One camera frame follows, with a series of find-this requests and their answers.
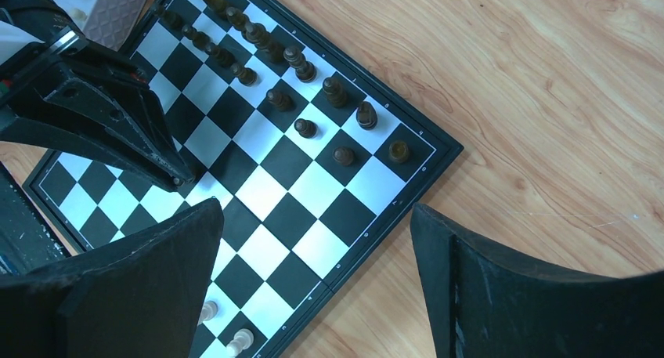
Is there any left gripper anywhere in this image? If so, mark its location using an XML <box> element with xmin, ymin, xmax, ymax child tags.
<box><xmin>1</xmin><ymin>31</ymin><xmax>195</xmax><ymax>191</ymax></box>

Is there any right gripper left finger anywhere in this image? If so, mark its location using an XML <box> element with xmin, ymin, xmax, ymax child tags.
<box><xmin>1</xmin><ymin>198</ymin><xmax>224</xmax><ymax>357</ymax></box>

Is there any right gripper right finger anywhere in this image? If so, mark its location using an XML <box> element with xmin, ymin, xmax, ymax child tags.
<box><xmin>410</xmin><ymin>204</ymin><xmax>663</xmax><ymax>357</ymax></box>

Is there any black white chessboard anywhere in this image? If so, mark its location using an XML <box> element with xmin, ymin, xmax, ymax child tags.
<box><xmin>24</xmin><ymin>0</ymin><xmax>463</xmax><ymax>357</ymax></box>

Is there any dark chess piece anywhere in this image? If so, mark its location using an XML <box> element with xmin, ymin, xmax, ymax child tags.
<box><xmin>283</xmin><ymin>45</ymin><xmax>317</xmax><ymax>83</ymax></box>

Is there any white pawn on board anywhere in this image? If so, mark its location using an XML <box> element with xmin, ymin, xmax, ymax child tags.
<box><xmin>226</xmin><ymin>328</ymin><xmax>254</xmax><ymax>358</ymax></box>

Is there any dark chess pawn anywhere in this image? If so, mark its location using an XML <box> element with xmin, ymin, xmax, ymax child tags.
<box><xmin>333</xmin><ymin>146</ymin><xmax>356</xmax><ymax>167</ymax></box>
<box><xmin>294</xmin><ymin>118</ymin><xmax>317</xmax><ymax>139</ymax></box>

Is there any dark chess rook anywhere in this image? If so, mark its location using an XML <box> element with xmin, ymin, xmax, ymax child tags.
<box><xmin>388</xmin><ymin>140</ymin><xmax>410</xmax><ymax>164</ymax></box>

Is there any dark chess knight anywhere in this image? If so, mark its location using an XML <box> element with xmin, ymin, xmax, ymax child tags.
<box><xmin>355</xmin><ymin>101</ymin><xmax>378</xmax><ymax>130</ymax></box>

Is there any pink metal tin box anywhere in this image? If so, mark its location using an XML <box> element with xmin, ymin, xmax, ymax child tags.
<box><xmin>54</xmin><ymin>0</ymin><xmax>146</xmax><ymax>50</ymax></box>

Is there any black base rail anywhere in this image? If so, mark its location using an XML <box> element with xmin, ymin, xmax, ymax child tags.
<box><xmin>1</xmin><ymin>166</ymin><xmax>70</xmax><ymax>276</ymax></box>

